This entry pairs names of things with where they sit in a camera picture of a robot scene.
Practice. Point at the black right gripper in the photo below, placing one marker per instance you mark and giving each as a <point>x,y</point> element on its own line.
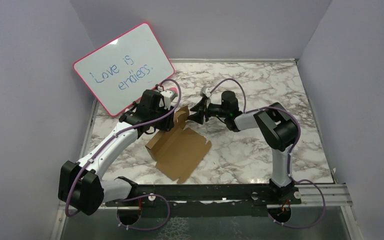
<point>200,108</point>

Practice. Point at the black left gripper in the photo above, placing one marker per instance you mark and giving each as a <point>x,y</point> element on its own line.
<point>168,124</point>

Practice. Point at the brown cardboard box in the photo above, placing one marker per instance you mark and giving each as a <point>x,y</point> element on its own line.
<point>178,152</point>

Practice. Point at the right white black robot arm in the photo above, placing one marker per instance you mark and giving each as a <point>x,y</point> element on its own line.
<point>279,128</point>

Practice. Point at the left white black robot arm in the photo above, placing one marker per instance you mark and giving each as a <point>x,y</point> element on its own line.
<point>80,183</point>

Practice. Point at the pink whiteboard eraser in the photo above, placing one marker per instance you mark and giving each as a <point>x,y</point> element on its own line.
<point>173,90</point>

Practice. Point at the pink framed whiteboard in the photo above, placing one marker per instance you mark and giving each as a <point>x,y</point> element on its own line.
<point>118,72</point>

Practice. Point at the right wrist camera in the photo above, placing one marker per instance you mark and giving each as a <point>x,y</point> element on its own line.
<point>205,92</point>

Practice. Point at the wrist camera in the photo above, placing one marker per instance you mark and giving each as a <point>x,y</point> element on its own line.
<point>205,92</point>
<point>166,97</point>

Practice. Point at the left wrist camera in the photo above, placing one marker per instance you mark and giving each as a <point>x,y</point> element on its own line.
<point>166,97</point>

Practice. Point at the black metal base rail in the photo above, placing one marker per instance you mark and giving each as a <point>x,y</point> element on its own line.
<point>205,200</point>

